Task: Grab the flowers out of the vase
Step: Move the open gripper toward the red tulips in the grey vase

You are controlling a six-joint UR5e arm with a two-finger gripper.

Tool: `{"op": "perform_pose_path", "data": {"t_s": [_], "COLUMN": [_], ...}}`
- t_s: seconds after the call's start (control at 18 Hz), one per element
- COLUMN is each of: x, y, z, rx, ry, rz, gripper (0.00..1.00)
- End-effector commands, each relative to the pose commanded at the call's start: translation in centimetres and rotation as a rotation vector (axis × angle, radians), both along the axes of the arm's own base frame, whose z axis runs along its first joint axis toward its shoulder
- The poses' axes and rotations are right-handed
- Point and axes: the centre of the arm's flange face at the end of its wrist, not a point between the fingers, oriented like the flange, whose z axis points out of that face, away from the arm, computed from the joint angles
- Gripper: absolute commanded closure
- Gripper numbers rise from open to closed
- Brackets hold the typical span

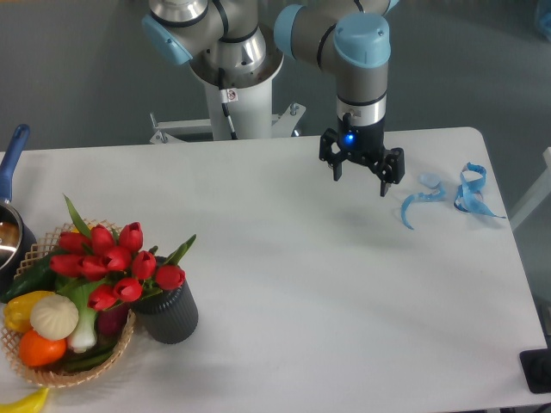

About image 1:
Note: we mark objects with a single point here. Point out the purple red onion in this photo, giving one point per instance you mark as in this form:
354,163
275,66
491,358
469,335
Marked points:
111,322

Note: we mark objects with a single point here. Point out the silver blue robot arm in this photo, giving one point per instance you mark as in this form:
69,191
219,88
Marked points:
236,58

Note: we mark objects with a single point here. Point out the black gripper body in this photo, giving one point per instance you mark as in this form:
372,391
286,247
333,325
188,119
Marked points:
363,145

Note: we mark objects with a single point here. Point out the woven wicker basket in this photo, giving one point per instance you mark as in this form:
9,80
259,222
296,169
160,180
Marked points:
61,374

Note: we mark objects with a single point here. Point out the yellow bell pepper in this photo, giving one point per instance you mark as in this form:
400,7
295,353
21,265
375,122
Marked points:
17,312

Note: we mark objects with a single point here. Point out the pale blue tape piece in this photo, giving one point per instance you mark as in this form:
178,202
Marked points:
430,180

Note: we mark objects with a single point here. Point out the blue tangled tape strip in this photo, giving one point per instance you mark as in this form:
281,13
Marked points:
468,197

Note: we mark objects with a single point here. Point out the green white leek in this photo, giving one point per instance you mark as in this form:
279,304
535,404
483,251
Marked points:
84,336

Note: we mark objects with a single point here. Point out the white furniture frame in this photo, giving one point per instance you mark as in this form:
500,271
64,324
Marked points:
533,197

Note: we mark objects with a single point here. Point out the white steamed bun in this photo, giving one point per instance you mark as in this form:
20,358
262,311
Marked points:
54,317

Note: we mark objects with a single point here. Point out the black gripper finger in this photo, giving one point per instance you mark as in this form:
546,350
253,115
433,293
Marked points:
333,159
392,170

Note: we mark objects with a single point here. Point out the red tulip bouquet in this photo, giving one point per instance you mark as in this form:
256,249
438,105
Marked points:
115,263

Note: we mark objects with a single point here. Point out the orange fruit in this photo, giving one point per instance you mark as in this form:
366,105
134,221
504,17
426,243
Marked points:
37,351

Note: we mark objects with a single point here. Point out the black device at table edge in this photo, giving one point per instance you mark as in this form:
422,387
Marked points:
536,369

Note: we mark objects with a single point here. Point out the blue handled saucepan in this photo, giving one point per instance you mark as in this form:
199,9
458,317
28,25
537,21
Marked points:
16,237

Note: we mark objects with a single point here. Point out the yellow banana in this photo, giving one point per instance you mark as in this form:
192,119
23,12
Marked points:
32,403

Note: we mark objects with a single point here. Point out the dark grey ribbed vase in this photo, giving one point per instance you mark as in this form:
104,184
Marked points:
170,316

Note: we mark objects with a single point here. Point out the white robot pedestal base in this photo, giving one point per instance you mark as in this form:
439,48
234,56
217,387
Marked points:
236,113

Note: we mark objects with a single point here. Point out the blue curved tape strip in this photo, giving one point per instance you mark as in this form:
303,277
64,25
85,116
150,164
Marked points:
438,194

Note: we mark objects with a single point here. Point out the green cucumber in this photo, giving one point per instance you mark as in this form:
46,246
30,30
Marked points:
38,277

